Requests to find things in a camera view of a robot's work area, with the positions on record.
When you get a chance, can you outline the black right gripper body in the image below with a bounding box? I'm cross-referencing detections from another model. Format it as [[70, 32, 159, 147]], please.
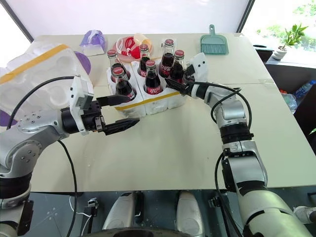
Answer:
[[181, 73, 198, 96]]

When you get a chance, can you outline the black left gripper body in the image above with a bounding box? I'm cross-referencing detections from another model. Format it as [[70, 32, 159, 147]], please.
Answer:
[[81, 99, 107, 133]]

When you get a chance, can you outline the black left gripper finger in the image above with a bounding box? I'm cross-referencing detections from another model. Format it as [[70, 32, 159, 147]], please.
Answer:
[[96, 94, 130, 108], [103, 118, 141, 136]]

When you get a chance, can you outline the glass cola bottle red cap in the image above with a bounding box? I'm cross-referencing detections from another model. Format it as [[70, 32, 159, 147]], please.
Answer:
[[144, 59, 163, 95], [158, 39, 177, 79], [111, 67, 137, 102], [107, 49, 126, 82], [138, 43, 152, 78], [170, 49, 186, 85]]

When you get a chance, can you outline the white foam crate yellow tape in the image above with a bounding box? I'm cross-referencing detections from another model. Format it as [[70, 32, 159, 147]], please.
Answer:
[[106, 58, 189, 119]]

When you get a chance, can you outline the white foam cover yellow tape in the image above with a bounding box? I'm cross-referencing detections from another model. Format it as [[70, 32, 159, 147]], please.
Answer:
[[0, 43, 93, 119]]

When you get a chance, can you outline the green dustpan with brush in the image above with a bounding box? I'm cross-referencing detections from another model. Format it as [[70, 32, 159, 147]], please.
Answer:
[[200, 24, 229, 56]]

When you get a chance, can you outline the purple round plate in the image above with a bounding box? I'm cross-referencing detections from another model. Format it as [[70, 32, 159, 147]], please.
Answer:
[[73, 51, 93, 80]]

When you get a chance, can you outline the pink round plate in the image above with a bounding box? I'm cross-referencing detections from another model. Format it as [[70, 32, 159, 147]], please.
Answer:
[[115, 35, 155, 61]]

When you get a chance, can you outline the red plastic funnel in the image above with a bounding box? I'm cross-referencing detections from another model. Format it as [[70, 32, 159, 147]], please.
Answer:
[[124, 37, 142, 60]]

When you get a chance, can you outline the black bin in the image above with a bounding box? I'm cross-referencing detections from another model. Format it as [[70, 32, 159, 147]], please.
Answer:
[[253, 44, 275, 63]]

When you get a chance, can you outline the small black connector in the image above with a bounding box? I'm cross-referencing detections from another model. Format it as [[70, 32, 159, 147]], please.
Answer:
[[87, 198, 100, 217]]

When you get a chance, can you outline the silver rounded robot leg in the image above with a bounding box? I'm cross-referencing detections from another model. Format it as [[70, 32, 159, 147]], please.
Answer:
[[176, 191, 206, 236], [102, 192, 145, 231]]

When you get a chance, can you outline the green potted plant white pot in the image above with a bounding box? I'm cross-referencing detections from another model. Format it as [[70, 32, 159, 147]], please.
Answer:
[[271, 23, 310, 60]]

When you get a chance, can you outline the clear plastic bottle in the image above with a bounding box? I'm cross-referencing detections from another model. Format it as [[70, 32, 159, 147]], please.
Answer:
[[280, 90, 297, 112]]

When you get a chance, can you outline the blue label water bottle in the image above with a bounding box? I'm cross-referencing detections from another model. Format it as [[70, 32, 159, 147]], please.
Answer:
[[293, 79, 316, 99]]

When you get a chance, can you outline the grey sneaker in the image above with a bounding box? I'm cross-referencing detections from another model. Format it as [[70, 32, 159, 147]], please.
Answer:
[[293, 205, 316, 225]]

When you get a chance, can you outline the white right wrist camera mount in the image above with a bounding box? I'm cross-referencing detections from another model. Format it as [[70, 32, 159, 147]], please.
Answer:
[[188, 52, 209, 86]]

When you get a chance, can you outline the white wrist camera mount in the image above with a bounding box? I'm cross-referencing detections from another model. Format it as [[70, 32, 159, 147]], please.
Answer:
[[69, 75, 95, 135], [188, 52, 209, 86]]

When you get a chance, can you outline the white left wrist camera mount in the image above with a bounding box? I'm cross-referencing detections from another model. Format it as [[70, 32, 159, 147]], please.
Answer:
[[69, 75, 95, 135]]

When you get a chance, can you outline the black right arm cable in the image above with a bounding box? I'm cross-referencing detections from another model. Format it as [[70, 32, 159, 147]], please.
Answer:
[[184, 80, 254, 237]]

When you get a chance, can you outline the black window frame bar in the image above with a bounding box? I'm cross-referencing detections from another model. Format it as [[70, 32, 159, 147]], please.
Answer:
[[235, 0, 256, 33], [0, 0, 35, 43]]

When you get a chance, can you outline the thin white cable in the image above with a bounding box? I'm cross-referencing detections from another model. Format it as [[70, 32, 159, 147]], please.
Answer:
[[69, 196, 92, 234]]

